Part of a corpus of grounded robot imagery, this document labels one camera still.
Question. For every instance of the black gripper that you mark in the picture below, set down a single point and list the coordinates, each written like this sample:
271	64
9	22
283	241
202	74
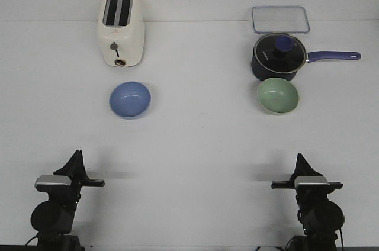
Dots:
74	169
307	192

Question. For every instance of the green bowl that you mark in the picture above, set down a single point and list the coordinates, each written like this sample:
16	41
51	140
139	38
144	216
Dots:
277	96

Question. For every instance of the blue bowl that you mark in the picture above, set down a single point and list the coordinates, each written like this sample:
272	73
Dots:
130	99

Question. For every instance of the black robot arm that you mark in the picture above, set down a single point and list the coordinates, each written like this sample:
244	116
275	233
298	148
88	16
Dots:
319	217
53	219

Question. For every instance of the dark blue saucepan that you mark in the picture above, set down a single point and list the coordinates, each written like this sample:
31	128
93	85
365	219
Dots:
262	74

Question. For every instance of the glass pot lid blue knob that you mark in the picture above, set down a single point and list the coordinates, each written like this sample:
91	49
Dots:
280	53

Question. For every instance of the clear rectangular container lid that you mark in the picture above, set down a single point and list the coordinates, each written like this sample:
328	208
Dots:
287	19

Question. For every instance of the white two-slot toaster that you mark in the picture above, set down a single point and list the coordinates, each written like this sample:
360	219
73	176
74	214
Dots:
121	32

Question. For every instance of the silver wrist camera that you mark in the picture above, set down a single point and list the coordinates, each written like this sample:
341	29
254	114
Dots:
310	180
48	183

